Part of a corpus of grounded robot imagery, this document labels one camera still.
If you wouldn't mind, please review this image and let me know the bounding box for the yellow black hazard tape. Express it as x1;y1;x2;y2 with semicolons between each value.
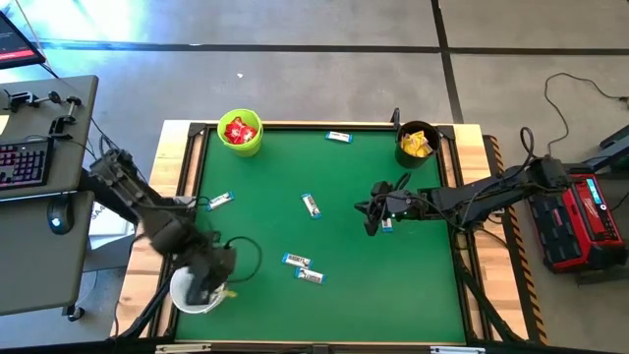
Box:
484;135;549;345

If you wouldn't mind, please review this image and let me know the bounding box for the black monitor red stripe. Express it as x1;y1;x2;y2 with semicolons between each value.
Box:
0;9;47;70

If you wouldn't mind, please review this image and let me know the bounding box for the black computer mouse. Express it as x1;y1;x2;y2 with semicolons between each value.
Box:
46;196;76;236

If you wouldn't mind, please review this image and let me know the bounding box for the white plastic bucket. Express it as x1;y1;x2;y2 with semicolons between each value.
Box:
169;265;230;316

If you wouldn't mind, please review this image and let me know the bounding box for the black floor cable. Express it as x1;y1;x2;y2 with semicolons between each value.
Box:
543;72;629;171

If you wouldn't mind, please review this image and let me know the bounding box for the black desk clamp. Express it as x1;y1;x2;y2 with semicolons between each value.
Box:
47;90;84;139
2;89;38;112

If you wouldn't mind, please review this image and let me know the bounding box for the black frame strut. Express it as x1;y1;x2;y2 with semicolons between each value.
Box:
115;279;173;343
454;235;525;343

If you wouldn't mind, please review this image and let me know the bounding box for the black desk caster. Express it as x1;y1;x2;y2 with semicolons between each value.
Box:
62;304;86;324

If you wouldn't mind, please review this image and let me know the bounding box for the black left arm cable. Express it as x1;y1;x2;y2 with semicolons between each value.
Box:
92;125;263;285

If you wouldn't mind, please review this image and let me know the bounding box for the red black power station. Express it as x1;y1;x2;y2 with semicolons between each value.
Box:
528;164;628;274

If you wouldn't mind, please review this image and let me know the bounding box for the black backlit keyboard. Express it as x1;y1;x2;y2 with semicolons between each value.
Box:
0;137;55;191

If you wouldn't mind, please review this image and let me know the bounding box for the black plastic bucket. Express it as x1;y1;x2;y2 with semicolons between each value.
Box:
394;120;442;170

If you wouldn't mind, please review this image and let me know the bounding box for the yellow Sour Patch candy bag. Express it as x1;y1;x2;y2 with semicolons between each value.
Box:
415;130;434;158
400;131;427;157

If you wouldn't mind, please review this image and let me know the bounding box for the dark grey equipment case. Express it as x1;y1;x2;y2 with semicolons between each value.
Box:
584;125;629;173

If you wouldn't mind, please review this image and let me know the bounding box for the white paper sheet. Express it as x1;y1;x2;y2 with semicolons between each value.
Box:
87;201;137;250

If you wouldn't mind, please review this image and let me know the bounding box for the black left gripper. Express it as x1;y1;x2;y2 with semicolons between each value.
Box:
184;243;236;305

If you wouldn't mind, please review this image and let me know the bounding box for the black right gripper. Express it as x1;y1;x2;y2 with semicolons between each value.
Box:
354;181;433;237

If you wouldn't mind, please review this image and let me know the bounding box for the silver table edge plate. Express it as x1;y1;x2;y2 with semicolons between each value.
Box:
430;345;486;354
155;342;212;354

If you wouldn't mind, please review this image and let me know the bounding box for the grey desk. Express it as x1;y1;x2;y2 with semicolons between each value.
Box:
0;74;99;201
0;191;95;317

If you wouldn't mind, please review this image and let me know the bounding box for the lime green plastic bucket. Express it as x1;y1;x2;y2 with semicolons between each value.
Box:
216;108;264;158

